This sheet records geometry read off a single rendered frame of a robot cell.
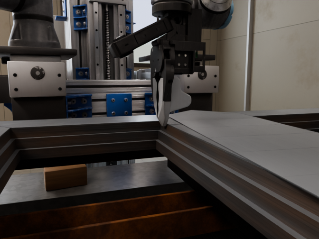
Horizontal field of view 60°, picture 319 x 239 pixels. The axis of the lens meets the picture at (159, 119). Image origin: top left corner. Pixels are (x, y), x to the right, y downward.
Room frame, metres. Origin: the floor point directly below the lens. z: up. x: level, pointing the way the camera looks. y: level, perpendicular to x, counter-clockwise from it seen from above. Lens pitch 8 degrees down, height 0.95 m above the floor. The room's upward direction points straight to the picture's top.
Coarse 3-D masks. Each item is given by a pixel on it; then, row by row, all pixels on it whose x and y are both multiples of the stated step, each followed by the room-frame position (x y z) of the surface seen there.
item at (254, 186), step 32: (32, 128) 0.47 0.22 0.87; (64, 128) 0.48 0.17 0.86; (96, 128) 0.50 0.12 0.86; (128, 128) 0.52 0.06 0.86; (160, 128) 0.54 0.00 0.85; (0, 160) 0.35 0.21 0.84; (192, 160) 0.38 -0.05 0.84; (224, 160) 0.31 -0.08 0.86; (0, 192) 0.31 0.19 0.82; (224, 192) 0.28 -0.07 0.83; (256, 192) 0.24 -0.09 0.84; (288, 192) 0.22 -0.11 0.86; (256, 224) 0.23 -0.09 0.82; (288, 224) 0.21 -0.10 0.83
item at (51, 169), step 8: (48, 168) 0.66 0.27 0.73; (56, 168) 0.66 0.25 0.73; (64, 168) 0.66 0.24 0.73; (72, 168) 0.66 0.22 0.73; (80, 168) 0.67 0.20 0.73; (48, 176) 0.64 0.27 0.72; (56, 176) 0.65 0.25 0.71; (64, 176) 0.65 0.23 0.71; (72, 176) 0.66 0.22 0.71; (80, 176) 0.67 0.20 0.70; (48, 184) 0.64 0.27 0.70; (56, 184) 0.65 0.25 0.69; (64, 184) 0.65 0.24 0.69; (72, 184) 0.66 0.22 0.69; (80, 184) 0.67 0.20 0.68
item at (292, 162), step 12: (252, 156) 0.28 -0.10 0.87; (264, 156) 0.28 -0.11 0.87; (276, 156) 0.28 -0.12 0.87; (288, 156) 0.28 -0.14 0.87; (300, 156) 0.28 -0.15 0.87; (312, 156) 0.28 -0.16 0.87; (264, 168) 0.24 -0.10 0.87; (276, 168) 0.24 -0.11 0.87; (288, 168) 0.24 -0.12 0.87; (300, 168) 0.24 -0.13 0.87; (312, 168) 0.24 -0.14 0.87
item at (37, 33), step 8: (16, 16) 0.85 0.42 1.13; (24, 16) 0.84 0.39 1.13; (32, 16) 0.84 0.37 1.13; (40, 16) 0.85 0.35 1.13; (16, 24) 0.84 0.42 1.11; (24, 24) 0.84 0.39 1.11; (32, 24) 0.84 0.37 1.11; (40, 24) 0.85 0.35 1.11; (48, 24) 0.87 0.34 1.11; (16, 32) 0.84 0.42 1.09; (24, 32) 0.83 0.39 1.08; (32, 32) 0.83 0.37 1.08; (40, 32) 0.84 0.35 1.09; (48, 32) 0.87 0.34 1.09; (16, 40) 0.82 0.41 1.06; (24, 40) 0.82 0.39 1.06; (32, 40) 0.83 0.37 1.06; (40, 40) 0.84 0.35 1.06; (48, 40) 0.86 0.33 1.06; (56, 40) 0.89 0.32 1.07
